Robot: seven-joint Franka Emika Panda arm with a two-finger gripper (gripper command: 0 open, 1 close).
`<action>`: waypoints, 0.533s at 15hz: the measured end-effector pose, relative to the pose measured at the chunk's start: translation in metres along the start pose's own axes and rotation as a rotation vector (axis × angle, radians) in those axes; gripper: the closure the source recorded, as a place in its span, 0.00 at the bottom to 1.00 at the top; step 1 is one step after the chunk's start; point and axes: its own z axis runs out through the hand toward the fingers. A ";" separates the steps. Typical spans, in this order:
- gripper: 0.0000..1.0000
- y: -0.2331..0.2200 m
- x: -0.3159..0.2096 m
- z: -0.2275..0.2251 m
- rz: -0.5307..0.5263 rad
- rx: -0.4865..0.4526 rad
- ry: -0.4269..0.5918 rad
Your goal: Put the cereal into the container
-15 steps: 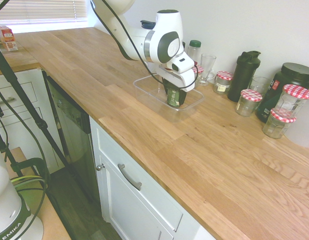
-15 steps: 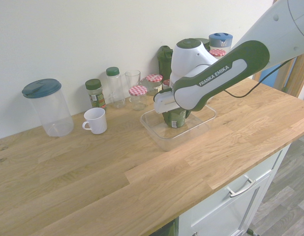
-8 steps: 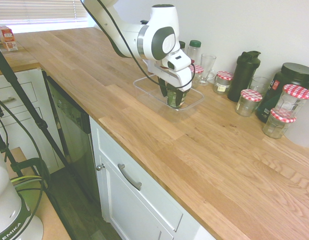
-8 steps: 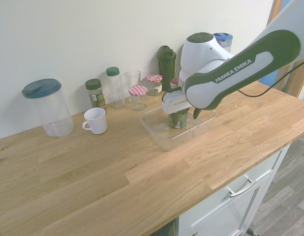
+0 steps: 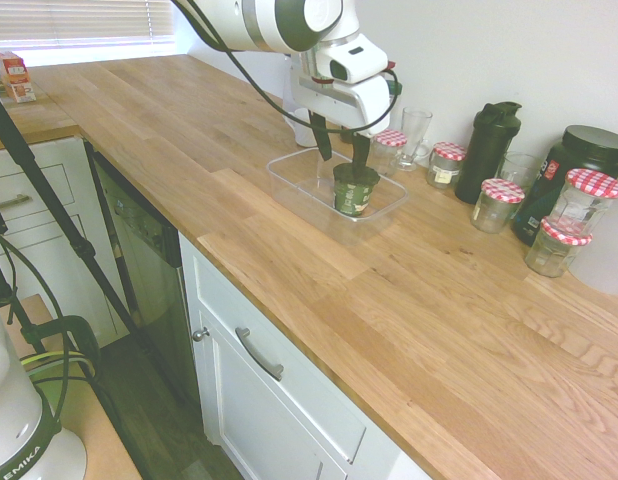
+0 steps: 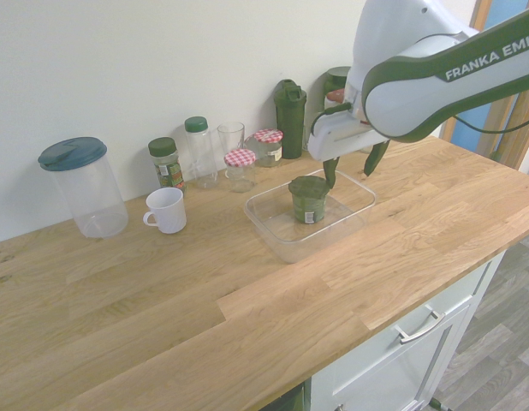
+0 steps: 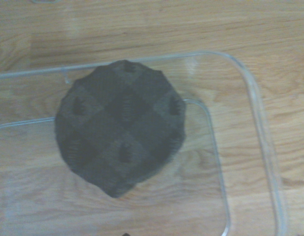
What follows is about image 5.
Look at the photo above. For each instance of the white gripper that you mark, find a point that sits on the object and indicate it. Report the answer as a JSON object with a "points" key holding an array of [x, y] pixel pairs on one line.
{"points": [[349, 105]]}

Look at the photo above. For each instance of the green cereal cup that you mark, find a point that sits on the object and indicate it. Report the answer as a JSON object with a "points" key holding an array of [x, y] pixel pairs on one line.
{"points": [[351, 197]]}

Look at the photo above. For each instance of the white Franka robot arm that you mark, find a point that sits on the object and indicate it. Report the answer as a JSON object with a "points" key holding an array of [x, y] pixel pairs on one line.
{"points": [[269, 20]]}

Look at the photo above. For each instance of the clear plastic food container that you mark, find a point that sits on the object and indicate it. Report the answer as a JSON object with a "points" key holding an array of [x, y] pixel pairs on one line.
{"points": [[289, 175]]}

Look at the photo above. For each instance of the glass jar red checkered lid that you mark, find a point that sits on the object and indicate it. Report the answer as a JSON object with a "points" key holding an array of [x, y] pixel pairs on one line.
{"points": [[445, 170], [551, 255], [584, 205], [386, 155], [496, 210]]}

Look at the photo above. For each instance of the clear water filter pitcher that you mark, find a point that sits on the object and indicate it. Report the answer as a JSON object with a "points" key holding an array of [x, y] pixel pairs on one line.
{"points": [[288, 100]]}

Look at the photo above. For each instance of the tall clear glass mug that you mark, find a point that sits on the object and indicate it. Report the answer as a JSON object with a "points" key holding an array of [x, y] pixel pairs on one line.
{"points": [[414, 135]]}

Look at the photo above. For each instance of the black shaker bottle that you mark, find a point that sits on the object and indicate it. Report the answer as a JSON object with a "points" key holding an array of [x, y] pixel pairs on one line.
{"points": [[486, 155]]}

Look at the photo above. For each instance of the clear drinking glass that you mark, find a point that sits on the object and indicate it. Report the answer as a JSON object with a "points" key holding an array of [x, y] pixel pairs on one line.
{"points": [[519, 170]]}

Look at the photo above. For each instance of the black dishwasher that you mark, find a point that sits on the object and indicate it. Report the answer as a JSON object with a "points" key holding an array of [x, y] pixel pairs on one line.
{"points": [[139, 250]]}

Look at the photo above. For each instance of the silver round cabinet knob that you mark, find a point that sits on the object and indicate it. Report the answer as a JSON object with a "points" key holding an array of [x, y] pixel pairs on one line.
{"points": [[201, 334]]}

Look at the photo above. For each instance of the black protein powder tub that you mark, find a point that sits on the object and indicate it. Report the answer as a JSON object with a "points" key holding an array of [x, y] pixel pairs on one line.
{"points": [[594, 145]]}

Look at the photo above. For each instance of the white window blinds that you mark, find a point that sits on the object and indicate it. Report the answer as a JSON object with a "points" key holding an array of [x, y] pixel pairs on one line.
{"points": [[89, 20]]}

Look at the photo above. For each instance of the white drawer cabinet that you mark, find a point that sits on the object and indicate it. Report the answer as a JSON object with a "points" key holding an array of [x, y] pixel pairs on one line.
{"points": [[59, 190]]}

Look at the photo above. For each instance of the white kitchen base cabinet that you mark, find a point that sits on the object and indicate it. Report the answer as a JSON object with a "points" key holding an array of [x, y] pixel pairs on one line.
{"points": [[269, 425]]}

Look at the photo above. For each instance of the black clamp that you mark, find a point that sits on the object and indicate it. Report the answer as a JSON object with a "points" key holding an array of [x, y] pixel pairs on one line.
{"points": [[74, 322]]}

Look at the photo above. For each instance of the orange white carton box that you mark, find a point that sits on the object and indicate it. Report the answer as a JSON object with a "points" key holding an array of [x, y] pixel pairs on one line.
{"points": [[16, 75]]}

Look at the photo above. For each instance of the wooden robot mounting board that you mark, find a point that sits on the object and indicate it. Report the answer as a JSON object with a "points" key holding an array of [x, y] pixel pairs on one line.
{"points": [[104, 440]]}

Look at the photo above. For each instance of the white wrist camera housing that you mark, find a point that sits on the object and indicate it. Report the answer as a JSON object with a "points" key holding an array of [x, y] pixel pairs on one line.
{"points": [[359, 60]]}

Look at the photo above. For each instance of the black camera tripod stand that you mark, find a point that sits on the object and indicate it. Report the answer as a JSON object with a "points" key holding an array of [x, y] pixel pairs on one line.
{"points": [[39, 175]]}

